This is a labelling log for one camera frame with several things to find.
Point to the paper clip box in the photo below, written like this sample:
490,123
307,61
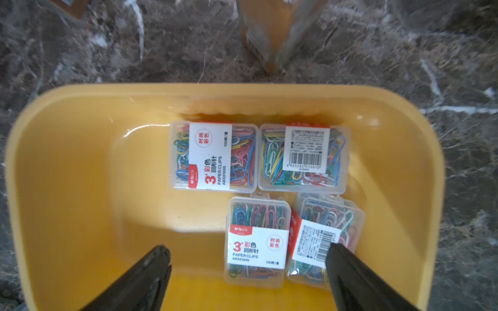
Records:
214,156
304,158
257,238
317,222

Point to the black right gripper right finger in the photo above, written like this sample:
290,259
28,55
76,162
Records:
356,287

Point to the paper clip box front middle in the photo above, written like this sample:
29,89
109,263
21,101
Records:
214,156

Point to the right cinnamon spice bottle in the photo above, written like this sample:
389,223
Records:
273,30

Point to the yellow plastic storage tray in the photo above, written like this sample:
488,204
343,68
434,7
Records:
88,178

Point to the paper clip box front left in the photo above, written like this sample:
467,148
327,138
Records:
317,222

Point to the paper clip box front right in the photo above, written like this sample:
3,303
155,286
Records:
304,158

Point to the left cinnamon spice bottle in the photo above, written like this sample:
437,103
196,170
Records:
73,9

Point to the paper clip box back right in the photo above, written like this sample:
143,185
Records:
257,238

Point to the cinnamon spice bottle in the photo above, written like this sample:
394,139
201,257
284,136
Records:
273,30
73,9

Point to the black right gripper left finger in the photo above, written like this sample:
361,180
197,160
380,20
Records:
142,287

